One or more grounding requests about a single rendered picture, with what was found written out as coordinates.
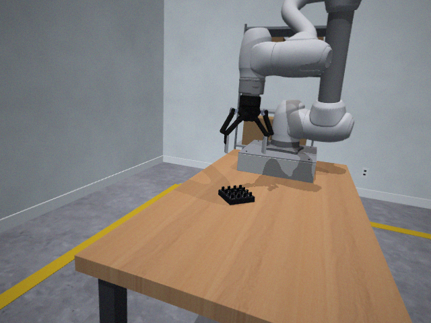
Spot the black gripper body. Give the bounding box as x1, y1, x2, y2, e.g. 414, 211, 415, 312
238, 95, 261, 122

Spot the black knob box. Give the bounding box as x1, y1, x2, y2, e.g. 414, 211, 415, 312
218, 185, 255, 205

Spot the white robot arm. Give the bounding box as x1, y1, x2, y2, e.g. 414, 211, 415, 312
238, 0, 362, 155

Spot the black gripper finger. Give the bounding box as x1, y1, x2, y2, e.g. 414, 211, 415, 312
252, 109, 274, 154
220, 108, 248, 153

